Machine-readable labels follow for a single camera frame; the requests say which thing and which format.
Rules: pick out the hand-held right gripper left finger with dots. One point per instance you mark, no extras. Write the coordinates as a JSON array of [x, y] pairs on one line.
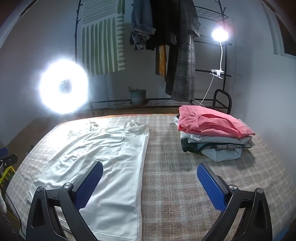
[[89, 185]]

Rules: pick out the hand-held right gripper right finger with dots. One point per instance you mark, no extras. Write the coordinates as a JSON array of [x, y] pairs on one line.
[[210, 185]]

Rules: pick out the white shorts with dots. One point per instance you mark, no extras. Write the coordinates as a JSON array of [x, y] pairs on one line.
[[104, 143]]

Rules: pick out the black metal clothes rack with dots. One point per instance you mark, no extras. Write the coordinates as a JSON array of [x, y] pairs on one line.
[[161, 101]]

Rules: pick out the light blue folded garment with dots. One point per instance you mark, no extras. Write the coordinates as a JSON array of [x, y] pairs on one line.
[[222, 155]]

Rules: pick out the plaid blanket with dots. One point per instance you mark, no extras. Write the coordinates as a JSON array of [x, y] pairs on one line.
[[175, 185]]

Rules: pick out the dark folded garment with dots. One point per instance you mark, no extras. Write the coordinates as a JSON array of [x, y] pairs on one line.
[[188, 147]]

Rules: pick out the white folded garment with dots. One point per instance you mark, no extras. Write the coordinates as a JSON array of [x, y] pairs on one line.
[[196, 136]]

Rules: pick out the pink folded garment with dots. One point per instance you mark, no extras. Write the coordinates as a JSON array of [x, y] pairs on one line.
[[208, 120]]

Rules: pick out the yellow box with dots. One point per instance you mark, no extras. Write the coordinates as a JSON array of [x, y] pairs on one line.
[[7, 176]]

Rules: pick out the potted plant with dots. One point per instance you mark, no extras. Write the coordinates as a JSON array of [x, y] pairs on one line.
[[138, 96]]

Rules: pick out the yellow hanging garment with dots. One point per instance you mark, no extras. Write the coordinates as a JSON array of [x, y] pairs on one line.
[[162, 58]]

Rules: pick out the white clip lamp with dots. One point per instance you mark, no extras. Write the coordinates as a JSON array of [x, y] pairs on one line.
[[219, 34]]

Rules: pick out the black hanging garment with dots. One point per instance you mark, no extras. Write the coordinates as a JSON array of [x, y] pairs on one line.
[[161, 23]]

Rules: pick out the denim jacket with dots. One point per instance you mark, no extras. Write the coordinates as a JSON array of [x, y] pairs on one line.
[[141, 23]]

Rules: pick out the green striped wall hanging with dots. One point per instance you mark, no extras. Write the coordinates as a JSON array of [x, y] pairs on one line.
[[101, 46]]

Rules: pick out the white window frame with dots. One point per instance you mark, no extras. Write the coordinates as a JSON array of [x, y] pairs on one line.
[[277, 41]]

